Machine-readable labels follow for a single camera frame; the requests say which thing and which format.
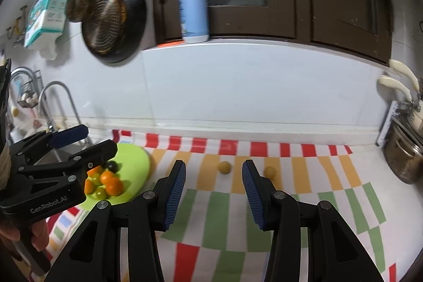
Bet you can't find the blue white pump bottle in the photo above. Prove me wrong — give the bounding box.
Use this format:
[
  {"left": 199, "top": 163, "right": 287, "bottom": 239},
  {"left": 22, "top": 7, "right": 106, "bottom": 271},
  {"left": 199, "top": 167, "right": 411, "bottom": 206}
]
[{"left": 178, "top": 0, "right": 210, "bottom": 44}]

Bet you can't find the large steel pot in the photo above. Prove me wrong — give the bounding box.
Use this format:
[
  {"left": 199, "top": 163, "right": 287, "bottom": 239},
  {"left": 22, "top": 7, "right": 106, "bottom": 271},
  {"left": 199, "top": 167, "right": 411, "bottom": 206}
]
[{"left": 383, "top": 123, "right": 423, "bottom": 185}]

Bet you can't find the steel sink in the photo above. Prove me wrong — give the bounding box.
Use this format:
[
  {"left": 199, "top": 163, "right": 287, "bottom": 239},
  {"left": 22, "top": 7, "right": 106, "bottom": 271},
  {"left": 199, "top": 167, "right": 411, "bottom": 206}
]
[{"left": 8, "top": 123, "right": 96, "bottom": 167}]

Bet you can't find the wire sink caddy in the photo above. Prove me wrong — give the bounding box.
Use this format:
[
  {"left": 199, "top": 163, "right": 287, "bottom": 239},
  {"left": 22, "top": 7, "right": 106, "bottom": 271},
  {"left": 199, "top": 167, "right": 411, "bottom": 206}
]
[{"left": 16, "top": 70, "right": 45, "bottom": 109}]

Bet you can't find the brown glass lid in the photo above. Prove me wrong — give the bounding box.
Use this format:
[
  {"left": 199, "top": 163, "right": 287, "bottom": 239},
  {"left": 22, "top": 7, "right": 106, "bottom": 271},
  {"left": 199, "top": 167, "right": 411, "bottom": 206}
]
[{"left": 65, "top": 0, "right": 128, "bottom": 54}]

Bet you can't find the colourful checked cloth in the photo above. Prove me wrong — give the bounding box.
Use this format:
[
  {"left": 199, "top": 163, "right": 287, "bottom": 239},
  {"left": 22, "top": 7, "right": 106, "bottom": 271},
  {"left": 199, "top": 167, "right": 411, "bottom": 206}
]
[{"left": 43, "top": 129, "right": 397, "bottom": 282}]

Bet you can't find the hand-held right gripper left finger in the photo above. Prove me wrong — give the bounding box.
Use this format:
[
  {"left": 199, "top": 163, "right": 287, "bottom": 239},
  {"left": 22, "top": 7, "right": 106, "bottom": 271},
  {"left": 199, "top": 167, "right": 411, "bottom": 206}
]
[{"left": 54, "top": 160, "right": 187, "bottom": 282}]

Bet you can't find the person's left hand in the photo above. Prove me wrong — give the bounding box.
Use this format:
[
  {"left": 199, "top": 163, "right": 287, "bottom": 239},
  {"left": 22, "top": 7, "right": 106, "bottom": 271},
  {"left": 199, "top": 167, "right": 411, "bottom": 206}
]
[{"left": 0, "top": 220, "right": 49, "bottom": 249}]

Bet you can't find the teal white tissue package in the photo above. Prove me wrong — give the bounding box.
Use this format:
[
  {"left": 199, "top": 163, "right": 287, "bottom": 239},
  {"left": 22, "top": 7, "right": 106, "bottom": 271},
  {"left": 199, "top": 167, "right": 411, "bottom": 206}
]
[{"left": 24, "top": 0, "right": 74, "bottom": 58}]

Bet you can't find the green plate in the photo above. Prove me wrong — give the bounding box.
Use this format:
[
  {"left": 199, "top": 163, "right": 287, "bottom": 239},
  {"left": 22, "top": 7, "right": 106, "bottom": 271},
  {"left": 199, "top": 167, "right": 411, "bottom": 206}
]
[{"left": 79, "top": 142, "right": 151, "bottom": 208}]

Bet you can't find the white perforated board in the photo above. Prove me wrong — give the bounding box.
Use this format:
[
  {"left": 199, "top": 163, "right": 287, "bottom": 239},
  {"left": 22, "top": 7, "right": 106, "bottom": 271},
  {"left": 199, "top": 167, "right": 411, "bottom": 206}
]
[{"left": 377, "top": 100, "right": 402, "bottom": 147}]

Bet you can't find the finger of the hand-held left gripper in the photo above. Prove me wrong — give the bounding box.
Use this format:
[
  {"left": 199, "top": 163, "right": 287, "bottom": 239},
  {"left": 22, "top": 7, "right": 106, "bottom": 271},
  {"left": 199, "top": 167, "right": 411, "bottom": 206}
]
[
  {"left": 8, "top": 124, "right": 90, "bottom": 167},
  {"left": 20, "top": 141, "right": 118, "bottom": 184}
]

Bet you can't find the cream handled saucepan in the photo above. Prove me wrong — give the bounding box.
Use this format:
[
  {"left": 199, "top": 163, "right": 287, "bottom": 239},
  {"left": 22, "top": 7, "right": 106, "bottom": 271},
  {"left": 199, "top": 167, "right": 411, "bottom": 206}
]
[{"left": 378, "top": 75, "right": 423, "bottom": 119}]

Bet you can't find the tall chrome faucet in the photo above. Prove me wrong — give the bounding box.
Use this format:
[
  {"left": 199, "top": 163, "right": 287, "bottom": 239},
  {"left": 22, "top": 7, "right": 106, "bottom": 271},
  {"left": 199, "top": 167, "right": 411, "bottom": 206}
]
[{"left": 37, "top": 80, "right": 86, "bottom": 150}]

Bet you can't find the medium orange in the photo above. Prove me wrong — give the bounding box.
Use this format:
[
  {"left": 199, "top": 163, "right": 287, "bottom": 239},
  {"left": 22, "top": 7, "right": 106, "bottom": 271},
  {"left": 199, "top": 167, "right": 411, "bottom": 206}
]
[{"left": 105, "top": 178, "right": 124, "bottom": 197}]

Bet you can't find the black frying pan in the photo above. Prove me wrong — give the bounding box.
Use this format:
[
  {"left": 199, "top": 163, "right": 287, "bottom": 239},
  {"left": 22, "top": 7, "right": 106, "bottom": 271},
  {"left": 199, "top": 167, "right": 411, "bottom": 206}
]
[{"left": 81, "top": 0, "right": 148, "bottom": 64}]

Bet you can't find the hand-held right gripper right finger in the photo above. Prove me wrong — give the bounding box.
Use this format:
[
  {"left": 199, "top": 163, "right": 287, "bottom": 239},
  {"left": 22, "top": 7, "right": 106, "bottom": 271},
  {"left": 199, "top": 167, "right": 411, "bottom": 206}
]
[{"left": 242, "top": 160, "right": 385, "bottom": 282}]

